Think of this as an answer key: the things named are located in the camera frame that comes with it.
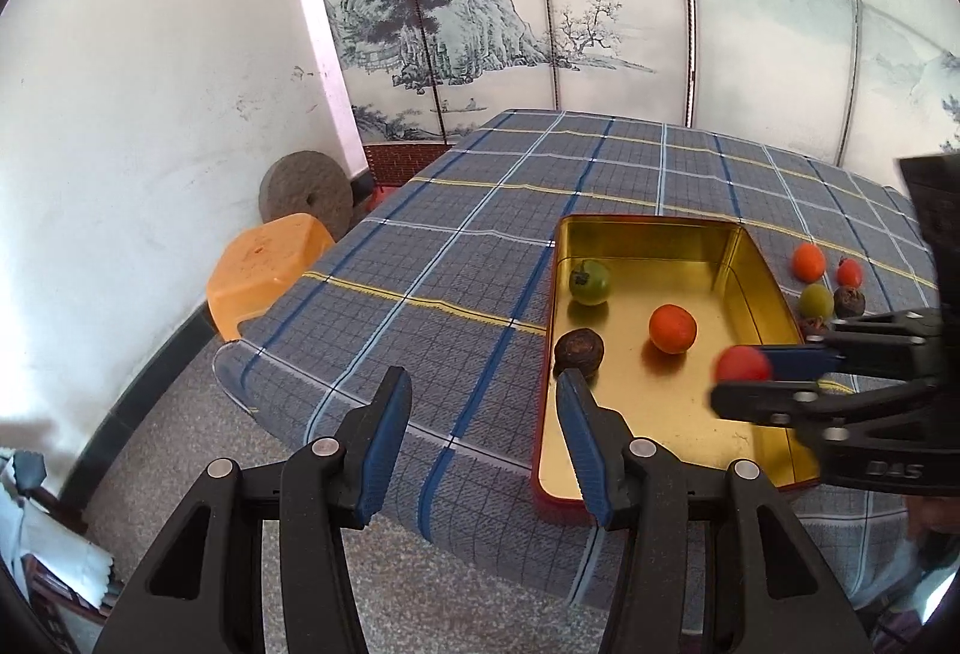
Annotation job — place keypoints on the small brown wrinkled fruit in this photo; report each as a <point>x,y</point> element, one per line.
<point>814,325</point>

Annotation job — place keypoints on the white crumpled cloth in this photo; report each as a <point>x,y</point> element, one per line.
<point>52,549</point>

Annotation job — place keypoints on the round grey millstone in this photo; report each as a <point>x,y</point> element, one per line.
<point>300,189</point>

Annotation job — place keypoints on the gold tin box red sides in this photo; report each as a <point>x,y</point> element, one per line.
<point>675,414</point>

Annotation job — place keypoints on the orange plastic stool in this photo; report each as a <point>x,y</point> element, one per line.
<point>262,256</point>

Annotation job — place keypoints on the green round fruit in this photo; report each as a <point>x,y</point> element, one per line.
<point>815,301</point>
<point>589,283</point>

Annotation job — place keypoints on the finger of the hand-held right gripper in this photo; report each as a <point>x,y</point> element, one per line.
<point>802,361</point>
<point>757,400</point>

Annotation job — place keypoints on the orange round fruit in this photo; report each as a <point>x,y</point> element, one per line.
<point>808,262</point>
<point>673,328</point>

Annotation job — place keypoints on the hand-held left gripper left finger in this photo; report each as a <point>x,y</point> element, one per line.
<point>382,444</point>

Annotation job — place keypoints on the grey plaid tablecloth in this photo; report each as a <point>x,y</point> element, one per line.
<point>450,249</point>

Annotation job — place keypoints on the red round fruit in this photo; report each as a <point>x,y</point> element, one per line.
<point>739,365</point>

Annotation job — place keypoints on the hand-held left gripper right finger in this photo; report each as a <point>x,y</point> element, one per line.
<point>585,444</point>

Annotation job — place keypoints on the small red fruit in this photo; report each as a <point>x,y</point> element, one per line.
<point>849,273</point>

